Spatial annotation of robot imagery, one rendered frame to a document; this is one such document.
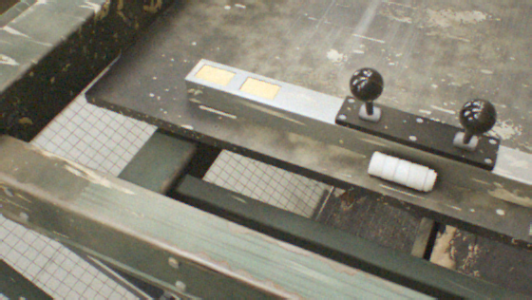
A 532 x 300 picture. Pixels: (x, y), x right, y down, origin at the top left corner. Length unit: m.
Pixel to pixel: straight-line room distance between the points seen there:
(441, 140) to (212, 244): 0.30
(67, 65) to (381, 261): 0.50
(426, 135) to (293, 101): 0.18
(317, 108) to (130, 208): 0.27
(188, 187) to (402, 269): 0.30
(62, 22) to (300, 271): 0.48
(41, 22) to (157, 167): 0.26
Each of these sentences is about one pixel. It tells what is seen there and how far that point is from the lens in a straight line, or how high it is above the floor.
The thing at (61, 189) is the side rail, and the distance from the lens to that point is 0.65.
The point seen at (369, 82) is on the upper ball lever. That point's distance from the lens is 0.58.
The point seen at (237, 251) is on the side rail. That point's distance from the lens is 0.56.
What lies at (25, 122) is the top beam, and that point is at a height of 1.85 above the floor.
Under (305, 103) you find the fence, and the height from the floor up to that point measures 1.57.
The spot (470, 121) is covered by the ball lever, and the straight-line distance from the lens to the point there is 0.57.
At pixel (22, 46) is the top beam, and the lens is 0.79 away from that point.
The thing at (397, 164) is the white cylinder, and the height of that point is 1.44.
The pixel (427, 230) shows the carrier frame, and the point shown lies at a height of 0.78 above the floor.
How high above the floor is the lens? 1.66
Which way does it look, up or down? 7 degrees down
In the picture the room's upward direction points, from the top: 53 degrees counter-clockwise
